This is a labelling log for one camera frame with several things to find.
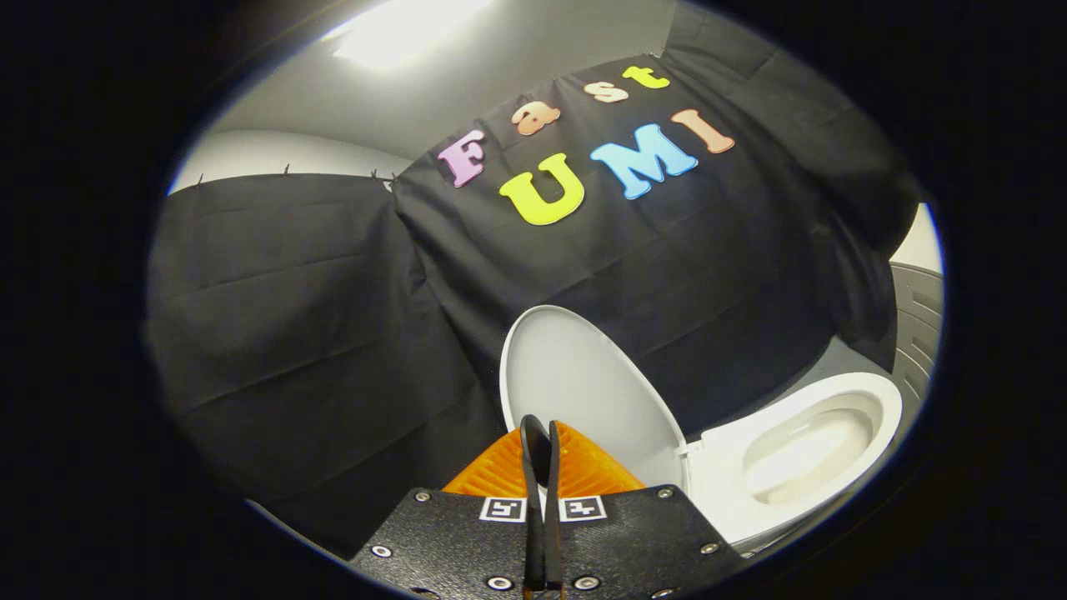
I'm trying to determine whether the white toilet lid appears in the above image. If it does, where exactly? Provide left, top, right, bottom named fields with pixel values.
left=499, top=305, right=689, bottom=494

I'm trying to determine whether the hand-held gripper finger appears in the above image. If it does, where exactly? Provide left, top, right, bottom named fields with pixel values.
left=348, top=414, right=545, bottom=600
left=544, top=421, right=743, bottom=600

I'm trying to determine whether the black backdrop cloth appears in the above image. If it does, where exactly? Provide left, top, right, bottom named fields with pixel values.
left=146, top=4, right=923, bottom=561

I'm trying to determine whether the large ceiling light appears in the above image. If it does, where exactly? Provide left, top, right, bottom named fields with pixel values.
left=325, top=0, right=498, bottom=70

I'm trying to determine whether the white panel door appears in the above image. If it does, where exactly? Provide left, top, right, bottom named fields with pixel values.
left=889, top=262, right=945, bottom=403

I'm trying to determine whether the white toilet bowl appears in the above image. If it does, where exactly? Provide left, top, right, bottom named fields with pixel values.
left=685, top=372, right=904, bottom=548

